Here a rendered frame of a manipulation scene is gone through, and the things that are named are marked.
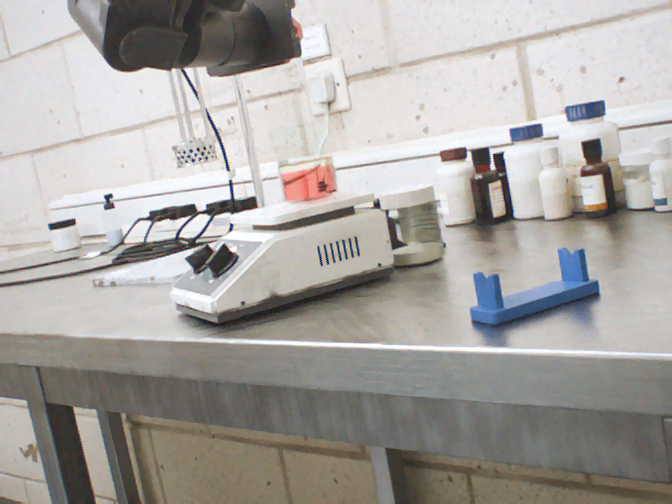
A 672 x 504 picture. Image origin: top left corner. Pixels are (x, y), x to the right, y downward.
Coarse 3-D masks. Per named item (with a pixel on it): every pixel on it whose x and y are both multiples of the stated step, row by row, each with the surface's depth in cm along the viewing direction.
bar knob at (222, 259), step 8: (224, 248) 88; (216, 256) 87; (224, 256) 88; (232, 256) 88; (208, 264) 86; (216, 264) 87; (224, 264) 88; (232, 264) 87; (216, 272) 87; (224, 272) 87
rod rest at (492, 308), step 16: (560, 256) 71; (576, 256) 69; (480, 272) 68; (560, 272) 72; (576, 272) 70; (480, 288) 68; (496, 288) 66; (544, 288) 70; (560, 288) 69; (576, 288) 69; (592, 288) 69; (480, 304) 68; (496, 304) 66; (512, 304) 67; (528, 304) 67; (544, 304) 67; (560, 304) 68; (480, 320) 67; (496, 320) 66
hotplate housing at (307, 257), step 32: (288, 224) 89; (320, 224) 89; (352, 224) 90; (384, 224) 92; (256, 256) 86; (288, 256) 87; (320, 256) 89; (352, 256) 90; (384, 256) 92; (224, 288) 85; (256, 288) 86; (288, 288) 87; (320, 288) 89; (224, 320) 85
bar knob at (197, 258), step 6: (204, 246) 92; (192, 252) 93; (198, 252) 92; (204, 252) 92; (210, 252) 92; (186, 258) 93; (192, 258) 93; (198, 258) 92; (204, 258) 92; (192, 264) 93; (198, 264) 93; (204, 264) 92; (192, 270) 93; (198, 270) 92
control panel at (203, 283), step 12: (228, 240) 94; (240, 240) 92; (240, 252) 89; (252, 252) 86; (240, 264) 86; (192, 276) 93; (204, 276) 90; (228, 276) 85; (192, 288) 89; (204, 288) 87; (216, 288) 85
